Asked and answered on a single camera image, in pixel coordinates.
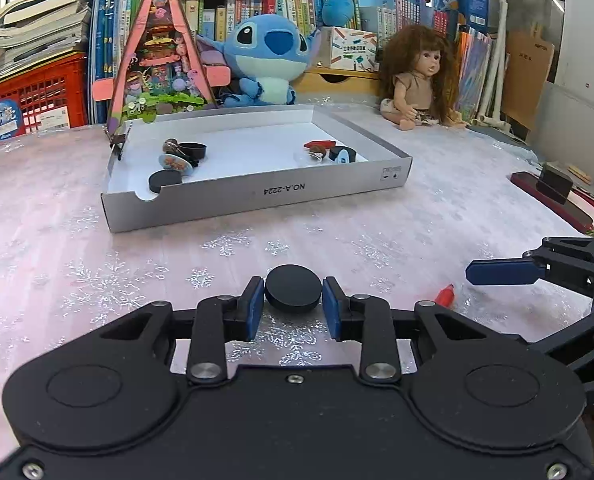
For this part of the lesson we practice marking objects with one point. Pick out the large black binder clip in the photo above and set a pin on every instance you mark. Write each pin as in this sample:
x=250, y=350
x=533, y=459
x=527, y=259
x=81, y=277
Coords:
x=194, y=163

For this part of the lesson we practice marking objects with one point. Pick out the red crayon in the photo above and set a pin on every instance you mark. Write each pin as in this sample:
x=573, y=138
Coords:
x=328, y=143
x=445, y=298

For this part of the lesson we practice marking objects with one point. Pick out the black round disc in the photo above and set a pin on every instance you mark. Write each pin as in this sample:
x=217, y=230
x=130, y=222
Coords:
x=163, y=178
x=293, y=289

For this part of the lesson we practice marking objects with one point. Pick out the blue plush ball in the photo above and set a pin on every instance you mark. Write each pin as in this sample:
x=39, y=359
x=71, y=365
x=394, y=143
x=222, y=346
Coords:
x=338, y=13

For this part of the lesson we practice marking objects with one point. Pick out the small black round piece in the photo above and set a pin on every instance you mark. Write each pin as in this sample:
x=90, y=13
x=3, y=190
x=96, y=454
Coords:
x=333, y=151

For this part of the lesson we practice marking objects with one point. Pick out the red plastic crate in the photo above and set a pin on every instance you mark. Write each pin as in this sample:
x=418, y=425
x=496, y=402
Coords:
x=50, y=95

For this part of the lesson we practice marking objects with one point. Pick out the grey shallow cardboard box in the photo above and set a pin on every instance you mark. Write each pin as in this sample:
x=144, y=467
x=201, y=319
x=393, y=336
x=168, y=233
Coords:
x=249, y=164

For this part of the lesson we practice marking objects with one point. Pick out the wooden drawer box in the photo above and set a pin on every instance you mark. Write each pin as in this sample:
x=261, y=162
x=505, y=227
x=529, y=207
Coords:
x=327, y=81

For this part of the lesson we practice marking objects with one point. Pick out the small brown nut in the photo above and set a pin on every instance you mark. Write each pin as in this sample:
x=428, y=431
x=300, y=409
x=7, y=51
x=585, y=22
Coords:
x=318, y=150

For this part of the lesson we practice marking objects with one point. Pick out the black round cap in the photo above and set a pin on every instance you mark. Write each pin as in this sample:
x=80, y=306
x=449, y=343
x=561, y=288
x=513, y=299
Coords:
x=193, y=150

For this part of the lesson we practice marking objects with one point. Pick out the plain light blue clip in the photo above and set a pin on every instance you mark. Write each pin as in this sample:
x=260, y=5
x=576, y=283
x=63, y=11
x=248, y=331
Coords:
x=345, y=157

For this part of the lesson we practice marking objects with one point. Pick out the small black box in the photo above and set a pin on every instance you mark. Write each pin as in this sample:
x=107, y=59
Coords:
x=554, y=184

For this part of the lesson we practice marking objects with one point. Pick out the dark red phone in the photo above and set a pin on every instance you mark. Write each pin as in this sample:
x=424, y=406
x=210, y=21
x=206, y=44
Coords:
x=568, y=211

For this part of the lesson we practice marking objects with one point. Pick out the white pencil print box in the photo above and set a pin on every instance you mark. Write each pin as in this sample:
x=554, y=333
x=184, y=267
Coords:
x=349, y=49

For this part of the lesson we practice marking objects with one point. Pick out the pink triangular diorama toy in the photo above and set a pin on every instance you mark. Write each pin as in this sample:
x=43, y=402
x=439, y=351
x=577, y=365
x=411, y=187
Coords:
x=161, y=72

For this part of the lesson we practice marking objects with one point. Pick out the blue hair clip with bears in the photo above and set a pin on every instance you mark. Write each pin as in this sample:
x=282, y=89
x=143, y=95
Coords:
x=175, y=163

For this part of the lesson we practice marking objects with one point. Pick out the long haired baby doll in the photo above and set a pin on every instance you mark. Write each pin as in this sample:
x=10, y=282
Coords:
x=417, y=79

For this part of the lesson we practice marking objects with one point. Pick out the row of shelf books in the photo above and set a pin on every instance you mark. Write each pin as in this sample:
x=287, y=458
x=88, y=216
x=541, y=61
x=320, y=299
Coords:
x=444, y=15

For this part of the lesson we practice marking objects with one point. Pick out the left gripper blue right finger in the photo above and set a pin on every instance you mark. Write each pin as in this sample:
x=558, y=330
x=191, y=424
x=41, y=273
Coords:
x=336, y=309

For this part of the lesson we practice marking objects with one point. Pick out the Stitch plush toy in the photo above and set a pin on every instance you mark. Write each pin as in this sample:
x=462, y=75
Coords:
x=265, y=53

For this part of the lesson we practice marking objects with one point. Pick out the small binder clip on box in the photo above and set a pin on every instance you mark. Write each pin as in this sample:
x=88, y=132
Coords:
x=118, y=142

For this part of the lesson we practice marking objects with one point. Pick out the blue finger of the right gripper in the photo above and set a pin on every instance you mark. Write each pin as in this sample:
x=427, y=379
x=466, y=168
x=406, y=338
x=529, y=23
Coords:
x=516, y=271

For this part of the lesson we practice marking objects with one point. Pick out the stack of books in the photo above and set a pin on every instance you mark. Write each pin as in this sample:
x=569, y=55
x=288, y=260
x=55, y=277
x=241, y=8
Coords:
x=36, y=31

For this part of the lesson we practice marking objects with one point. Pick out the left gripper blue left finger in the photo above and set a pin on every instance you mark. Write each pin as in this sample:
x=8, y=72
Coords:
x=249, y=308

